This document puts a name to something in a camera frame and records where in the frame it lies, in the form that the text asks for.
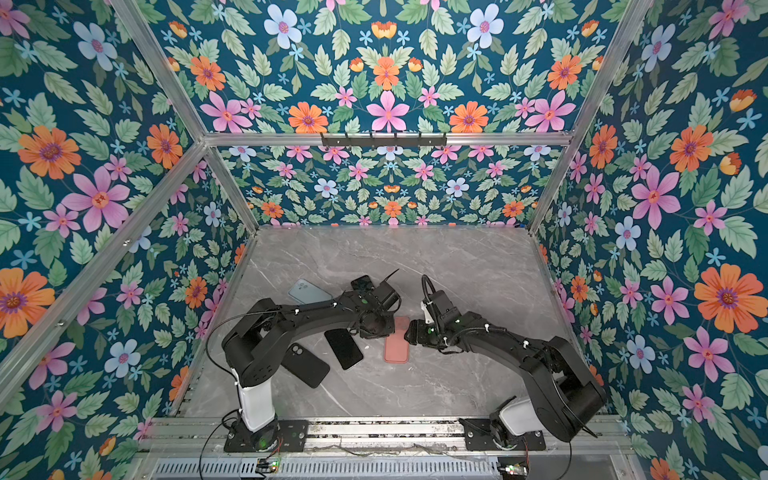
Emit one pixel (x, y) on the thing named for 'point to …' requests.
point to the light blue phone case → (306, 292)
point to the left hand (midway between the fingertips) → (396, 328)
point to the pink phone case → (396, 347)
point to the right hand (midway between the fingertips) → (411, 336)
